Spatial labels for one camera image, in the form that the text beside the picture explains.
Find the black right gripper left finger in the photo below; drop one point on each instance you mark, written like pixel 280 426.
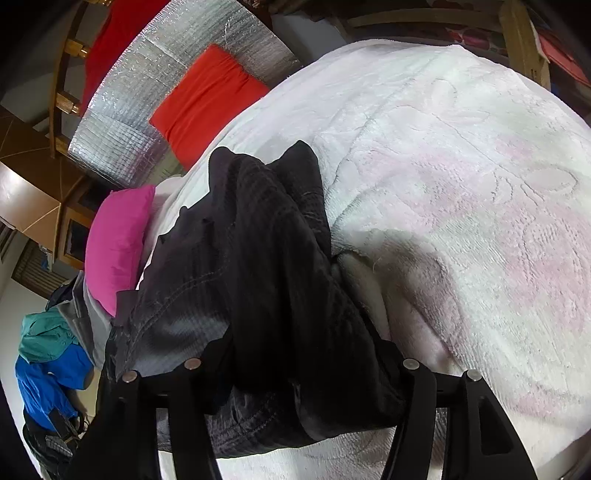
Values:
pixel 121 442

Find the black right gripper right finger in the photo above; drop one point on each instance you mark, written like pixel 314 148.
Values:
pixel 480 440

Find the black quilted jacket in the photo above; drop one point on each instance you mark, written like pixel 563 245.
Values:
pixel 245 280

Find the blue teal jacket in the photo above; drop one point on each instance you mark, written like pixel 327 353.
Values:
pixel 50 363

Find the grey garment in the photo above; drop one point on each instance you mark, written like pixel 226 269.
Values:
pixel 88 320

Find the magenta pillow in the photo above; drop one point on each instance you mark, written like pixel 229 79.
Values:
pixel 115 243

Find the white pink floral blanket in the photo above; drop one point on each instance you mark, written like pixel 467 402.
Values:
pixel 458 196

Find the brown wooden cabinet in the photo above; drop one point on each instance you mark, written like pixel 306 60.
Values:
pixel 41 193

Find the silver foil insulation mat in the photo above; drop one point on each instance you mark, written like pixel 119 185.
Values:
pixel 114 140

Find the red cushion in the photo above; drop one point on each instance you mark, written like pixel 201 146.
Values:
pixel 213 91

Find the wooden side shelf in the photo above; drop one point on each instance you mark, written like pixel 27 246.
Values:
pixel 532 37

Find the red cloth on headboard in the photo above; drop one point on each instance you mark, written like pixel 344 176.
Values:
pixel 125 20

